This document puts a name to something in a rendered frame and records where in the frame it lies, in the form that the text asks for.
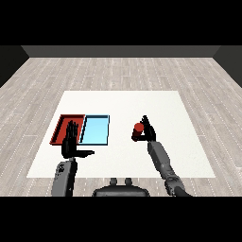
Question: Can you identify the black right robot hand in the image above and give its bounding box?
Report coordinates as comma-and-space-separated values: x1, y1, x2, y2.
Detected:
130, 114, 157, 143

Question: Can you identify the dark grey robot body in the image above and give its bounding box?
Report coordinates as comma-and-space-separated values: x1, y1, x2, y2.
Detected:
92, 178, 150, 198

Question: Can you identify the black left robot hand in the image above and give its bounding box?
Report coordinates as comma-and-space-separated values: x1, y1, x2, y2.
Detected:
60, 119, 95, 160

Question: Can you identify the small red can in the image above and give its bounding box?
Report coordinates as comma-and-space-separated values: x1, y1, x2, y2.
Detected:
131, 122, 146, 138

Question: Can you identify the red shallow open box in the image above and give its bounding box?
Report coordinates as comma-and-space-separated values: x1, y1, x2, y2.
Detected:
49, 113, 86, 147

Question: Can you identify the light blue shallow open box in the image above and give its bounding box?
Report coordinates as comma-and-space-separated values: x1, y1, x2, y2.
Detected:
78, 114, 111, 147

